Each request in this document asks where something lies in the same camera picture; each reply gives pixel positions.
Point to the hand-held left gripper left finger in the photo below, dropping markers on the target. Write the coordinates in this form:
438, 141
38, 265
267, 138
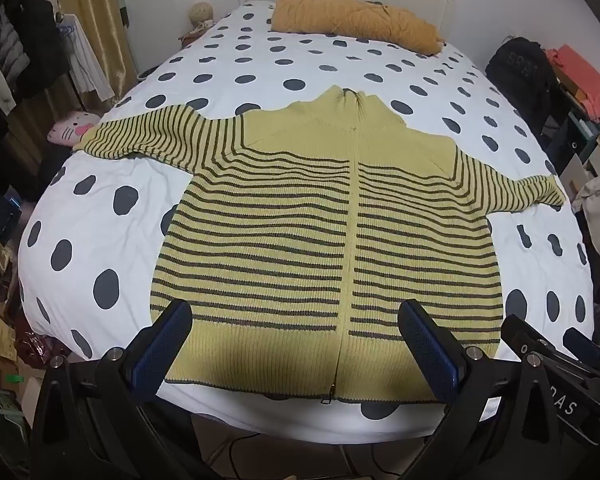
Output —
162, 347

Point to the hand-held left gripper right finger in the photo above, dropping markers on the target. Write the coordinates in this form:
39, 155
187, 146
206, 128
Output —
430, 355

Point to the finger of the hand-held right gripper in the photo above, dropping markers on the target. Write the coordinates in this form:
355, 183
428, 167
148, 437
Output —
527, 337
587, 350

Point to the yellow striped knit sweater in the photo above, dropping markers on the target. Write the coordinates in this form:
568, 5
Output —
290, 240

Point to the white polka dot duvet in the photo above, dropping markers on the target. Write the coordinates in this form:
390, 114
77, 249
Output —
130, 240

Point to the cardboard boxes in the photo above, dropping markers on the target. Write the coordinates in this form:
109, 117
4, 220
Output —
592, 160

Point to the pink cat plush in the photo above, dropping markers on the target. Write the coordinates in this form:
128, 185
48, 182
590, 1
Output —
72, 127

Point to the black backpack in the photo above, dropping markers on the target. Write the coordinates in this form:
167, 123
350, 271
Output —
522, 77

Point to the orange red cloth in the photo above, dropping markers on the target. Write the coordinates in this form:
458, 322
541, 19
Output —
580, 77

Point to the white hanging shirt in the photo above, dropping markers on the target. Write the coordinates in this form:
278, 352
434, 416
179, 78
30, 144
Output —
87, 60

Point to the dark hanging clothes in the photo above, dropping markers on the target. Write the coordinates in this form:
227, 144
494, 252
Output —
20, 45

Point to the woven ball lamp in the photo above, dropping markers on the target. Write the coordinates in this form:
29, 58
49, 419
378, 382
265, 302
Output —
201, 13

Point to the mustard yellow pillow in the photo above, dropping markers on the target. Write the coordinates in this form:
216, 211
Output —
350, 20

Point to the yellow curtain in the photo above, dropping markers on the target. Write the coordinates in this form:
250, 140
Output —
92, 5

